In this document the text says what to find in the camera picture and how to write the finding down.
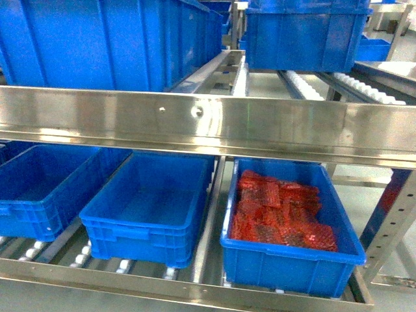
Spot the empty blue bin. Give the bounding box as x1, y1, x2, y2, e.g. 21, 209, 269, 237
80, 151, 215, 268
1, 144, 132, 242

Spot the empty blue bin left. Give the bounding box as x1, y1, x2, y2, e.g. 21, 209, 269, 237
1, 144, 132, 242

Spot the red bagged parts pile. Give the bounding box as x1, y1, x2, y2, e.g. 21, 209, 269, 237
229, 170, 338, 252

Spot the blue bin with red parts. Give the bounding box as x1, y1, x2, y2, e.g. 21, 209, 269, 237
220, 158, 366, 298

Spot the empty blue bin middle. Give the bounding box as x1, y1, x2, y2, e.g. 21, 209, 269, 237
80, 151, 215, 268

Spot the steel shelving rack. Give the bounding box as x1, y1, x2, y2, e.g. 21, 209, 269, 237
0, 0, 416, 312

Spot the blue bin upper right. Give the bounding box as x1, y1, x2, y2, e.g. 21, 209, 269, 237
245, 0, 372, 73

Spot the large blue bin upper left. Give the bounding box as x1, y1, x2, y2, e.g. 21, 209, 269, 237
1, 1, 222, 92

